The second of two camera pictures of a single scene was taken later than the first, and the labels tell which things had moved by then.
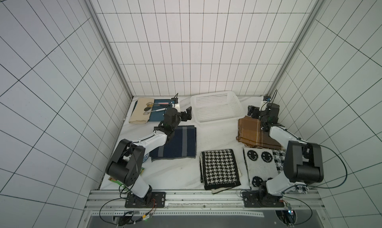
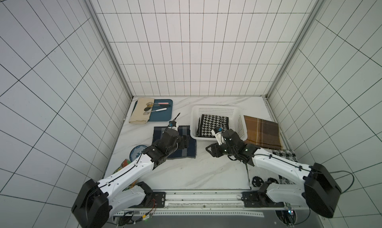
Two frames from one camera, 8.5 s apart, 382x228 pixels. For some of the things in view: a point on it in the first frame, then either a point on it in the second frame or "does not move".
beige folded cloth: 138,116 does not move
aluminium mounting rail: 292,203 does not move
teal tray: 158,116 does not move
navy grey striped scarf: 181,144 does not move
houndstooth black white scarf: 219,170 to 207,123
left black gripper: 184,118 to 183,142
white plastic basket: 215,106 to 236,119
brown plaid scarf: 250,133 does not move
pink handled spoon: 150,103 does not move
